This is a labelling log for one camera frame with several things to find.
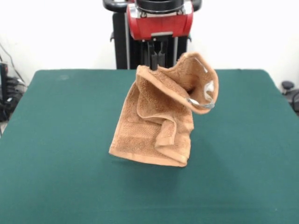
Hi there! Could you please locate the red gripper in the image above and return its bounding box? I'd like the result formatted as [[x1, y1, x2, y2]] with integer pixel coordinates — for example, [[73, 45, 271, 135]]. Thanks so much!
[[126, 4, 194, 71]]

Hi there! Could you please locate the tan terry washcloth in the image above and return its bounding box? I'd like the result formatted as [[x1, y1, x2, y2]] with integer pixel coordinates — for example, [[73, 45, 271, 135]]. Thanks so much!
[[108, 51, 220, 168]]

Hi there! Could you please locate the black office chair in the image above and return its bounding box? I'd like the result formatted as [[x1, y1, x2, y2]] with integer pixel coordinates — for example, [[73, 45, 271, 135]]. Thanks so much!
[[281, 80, 299, 117]]

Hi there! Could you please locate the dark green table cloth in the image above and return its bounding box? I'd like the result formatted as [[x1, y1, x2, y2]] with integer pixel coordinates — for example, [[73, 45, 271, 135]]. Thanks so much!
[[0, 69, 299, 224]]

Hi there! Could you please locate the black electrical equipment pile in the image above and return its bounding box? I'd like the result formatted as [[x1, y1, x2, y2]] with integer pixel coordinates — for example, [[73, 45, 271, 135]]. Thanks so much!
[[0, 62, 28, 123]]

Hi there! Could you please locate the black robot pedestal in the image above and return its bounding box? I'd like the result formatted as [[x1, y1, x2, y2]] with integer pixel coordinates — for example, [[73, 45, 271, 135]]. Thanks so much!
[[102, 0, 203, 70]]

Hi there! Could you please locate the grey wall cable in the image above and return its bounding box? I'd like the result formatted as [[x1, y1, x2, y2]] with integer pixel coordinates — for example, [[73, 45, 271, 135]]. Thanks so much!
[[0, 43, 26, 87]]

